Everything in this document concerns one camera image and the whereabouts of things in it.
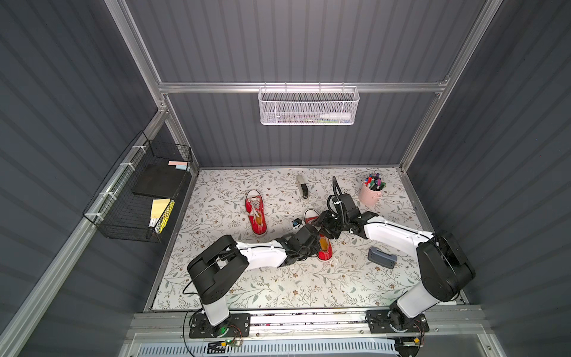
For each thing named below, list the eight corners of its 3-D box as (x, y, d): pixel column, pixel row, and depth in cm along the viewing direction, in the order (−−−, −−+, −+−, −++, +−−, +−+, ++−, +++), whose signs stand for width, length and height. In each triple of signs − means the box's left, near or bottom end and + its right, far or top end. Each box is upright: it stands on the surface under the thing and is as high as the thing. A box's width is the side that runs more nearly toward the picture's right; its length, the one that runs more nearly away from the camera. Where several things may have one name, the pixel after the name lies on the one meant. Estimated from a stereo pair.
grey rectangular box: (365, 258, 90) (369, 254, 87) (369, 248, 93) (372, 243, 90) (390, 270, 87) (395, 265, 84) (393, 259, 90) (397, 254, 87)
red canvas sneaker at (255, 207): (250, 239, 96) (247, 231, 91) (246, 198, 110) (244, 189, 105) (268, 235, 97) (267, 228, 92) (263, 195, 111) (261, 187, 106)
